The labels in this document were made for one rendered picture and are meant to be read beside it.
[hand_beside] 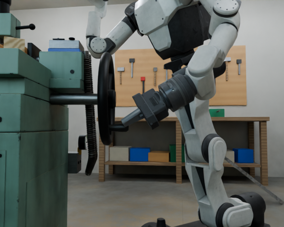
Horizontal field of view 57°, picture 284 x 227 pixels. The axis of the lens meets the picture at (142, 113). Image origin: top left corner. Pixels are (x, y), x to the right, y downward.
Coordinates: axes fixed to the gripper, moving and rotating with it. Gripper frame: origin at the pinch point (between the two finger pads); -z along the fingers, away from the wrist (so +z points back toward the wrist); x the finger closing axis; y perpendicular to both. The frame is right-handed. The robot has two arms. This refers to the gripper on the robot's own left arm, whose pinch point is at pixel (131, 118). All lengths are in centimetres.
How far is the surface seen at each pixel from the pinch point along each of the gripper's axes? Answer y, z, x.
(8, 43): 26.2, -16.8, 17.8
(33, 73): 17.9, -16.2, 14.8
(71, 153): -24.7, -27.2, 18.8
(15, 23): 19.1, -16.8, 41.0
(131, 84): -238, 30, 243
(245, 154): -281, 109, 72
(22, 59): 24.5, -15.3, 12.0
